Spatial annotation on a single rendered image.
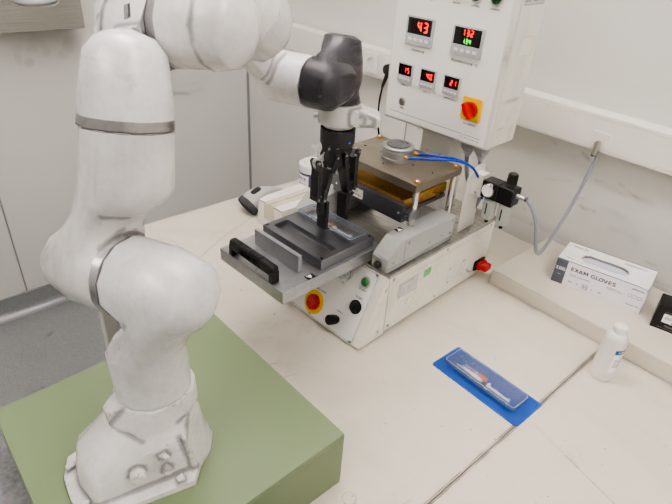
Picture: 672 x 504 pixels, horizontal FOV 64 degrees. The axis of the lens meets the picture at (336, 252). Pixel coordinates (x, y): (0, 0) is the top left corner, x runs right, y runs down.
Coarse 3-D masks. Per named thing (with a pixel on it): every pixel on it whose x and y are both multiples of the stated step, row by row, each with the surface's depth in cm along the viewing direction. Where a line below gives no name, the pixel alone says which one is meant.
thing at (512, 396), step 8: (456, 352) 125; (464, 352) 125; (456, 360) 123; (464, 360) 123; (472, 360) 123; (464, 368) 121; (472, 368) 121; (480, 368) 121; (472, 376) 119; (480, 376) 119; (488, 376) 119; (496, 376) 119; (488, 384) 117; (496, 384) 117; (504, 384) 117; (496, 392) 115; (504, 392) 115; (512, 392) 115; (520, 392) 116; (504, 400) 113; (512, 400) 114; (520, 400) 114
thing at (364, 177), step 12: (360, 180) 134; (372, 180) 135; (384, 180) 135; (384, 192) 130; (396, 192) 130; (408, 192) 130; (420, 192) 130; (432, 192) 133; (408, 204) 128; (420, 204) 132
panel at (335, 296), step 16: (368, 272) 126; (320, 288) 134; (336, 288) 131; (352, 288) 128; (368, 288) 125; (304, 304) 137; (320, 304) 134; (336, 304) 131; (368, 304) 125; (320, 320) 134; (352, 320) 128; (352, 336) 127
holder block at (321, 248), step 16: (272, 224) 126; (288, 224) 129; (304, 224) 127; (288, 240) 120; (304, 240) 123; (320, 240) 122; (336, 240) 121; (368, 240) 123; (304, 256) 118; (320, 256) 115; (336, 256) 117
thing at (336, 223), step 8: (304, 208) 131; (312, 208) 131; (312, 216) 128; (328, 216) 128; (336, 216) 128; (328, 224) 125; (336, 224) 125; (344, 224) 125; (352, 224) 126; (344, 232) 122; (352, 232) 122; (360, 232) 123
